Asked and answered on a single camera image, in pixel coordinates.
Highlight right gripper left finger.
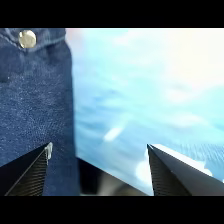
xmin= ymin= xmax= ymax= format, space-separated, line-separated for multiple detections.
xmin=0 ymin=142 xmax=54 ymax=197

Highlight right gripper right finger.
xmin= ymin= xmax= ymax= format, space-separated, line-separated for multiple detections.
xmin=146 ymin=143 xmax=224 ymax=197

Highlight blue jeans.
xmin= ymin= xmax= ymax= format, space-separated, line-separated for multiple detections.
xmin=0 ymin=27 xmax=81 ymax=197

